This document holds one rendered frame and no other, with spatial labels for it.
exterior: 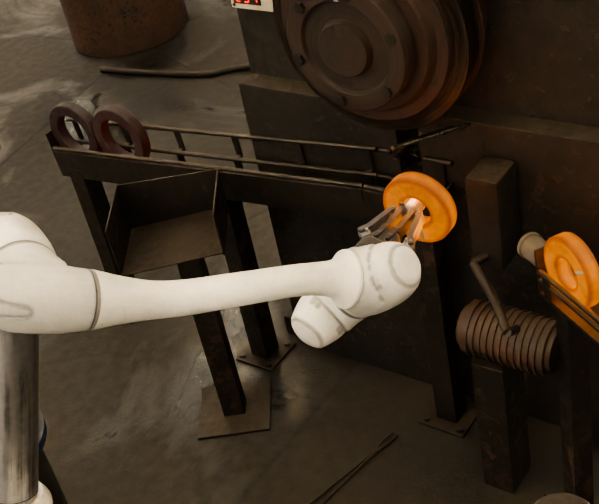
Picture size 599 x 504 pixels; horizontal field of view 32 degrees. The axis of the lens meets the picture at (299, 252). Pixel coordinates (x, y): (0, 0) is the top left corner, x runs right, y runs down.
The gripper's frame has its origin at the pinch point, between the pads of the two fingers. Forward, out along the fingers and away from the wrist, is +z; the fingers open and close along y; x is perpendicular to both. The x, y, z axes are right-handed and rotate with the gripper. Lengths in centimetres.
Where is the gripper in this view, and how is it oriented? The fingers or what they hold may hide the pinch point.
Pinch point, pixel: (418, 201)
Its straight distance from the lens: 215.5
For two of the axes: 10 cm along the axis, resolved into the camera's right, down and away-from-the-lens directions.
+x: -2.0, -7.6, -6.2
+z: 5.5, -6.1, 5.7
